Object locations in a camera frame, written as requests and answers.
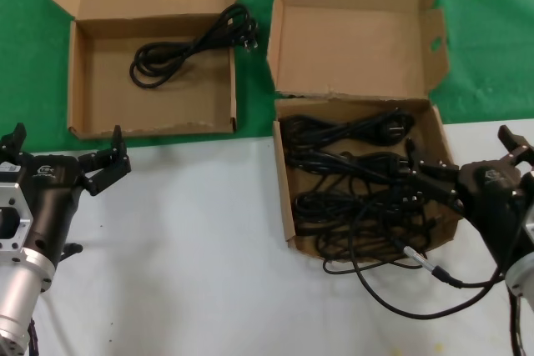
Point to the torn brown cardboard box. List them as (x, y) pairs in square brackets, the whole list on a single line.
[(354, 39)]

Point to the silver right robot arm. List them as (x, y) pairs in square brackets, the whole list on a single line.
[(521, 277)]

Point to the small black bracket tab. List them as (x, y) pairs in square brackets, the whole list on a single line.
[(72, 252)]

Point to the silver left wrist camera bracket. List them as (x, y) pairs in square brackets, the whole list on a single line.
[(12, 189)]

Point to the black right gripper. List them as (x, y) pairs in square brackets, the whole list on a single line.
[(488, 197)]

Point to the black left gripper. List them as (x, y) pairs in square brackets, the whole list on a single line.
[(52, 206)]

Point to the green table cloth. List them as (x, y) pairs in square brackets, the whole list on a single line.
[(25, 39)]

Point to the empty-lidded brown cardboard box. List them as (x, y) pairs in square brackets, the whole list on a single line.
[(158, 106)]

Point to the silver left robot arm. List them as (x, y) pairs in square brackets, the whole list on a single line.
[(18, 293)]

